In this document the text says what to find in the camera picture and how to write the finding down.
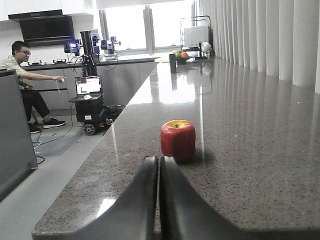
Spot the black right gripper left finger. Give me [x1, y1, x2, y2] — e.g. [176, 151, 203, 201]
[32, 156, 159, 240]

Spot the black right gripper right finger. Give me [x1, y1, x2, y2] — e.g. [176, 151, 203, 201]
[159, 156, 320, 240]

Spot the red apple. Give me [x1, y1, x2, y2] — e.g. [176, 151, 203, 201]
[160, 120, 196, 162]

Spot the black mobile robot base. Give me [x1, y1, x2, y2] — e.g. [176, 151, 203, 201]
[70, 31, 122, 136]

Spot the grey cabinet panel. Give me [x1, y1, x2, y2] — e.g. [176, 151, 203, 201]
[0, 69, 38, 201]

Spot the open laptop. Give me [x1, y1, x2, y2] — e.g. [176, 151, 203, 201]
[69, 75, 103, 102]

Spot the seated man in glasses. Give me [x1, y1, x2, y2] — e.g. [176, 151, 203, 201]
[0, 40, 66, 129]

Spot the orange fruit in bowl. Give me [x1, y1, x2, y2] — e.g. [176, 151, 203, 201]
[180, 51, 189, 59]

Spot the white kettle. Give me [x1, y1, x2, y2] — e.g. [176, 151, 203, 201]
[201, 42, 212, 54]

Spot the white microwave oven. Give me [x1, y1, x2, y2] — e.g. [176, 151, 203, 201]
[183, 25, 209, 48]

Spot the black metal rack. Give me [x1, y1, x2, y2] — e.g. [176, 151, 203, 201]
[179, 15, 213, 60]

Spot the black range hood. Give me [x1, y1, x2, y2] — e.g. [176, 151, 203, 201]
[8, 9, 75, 47]

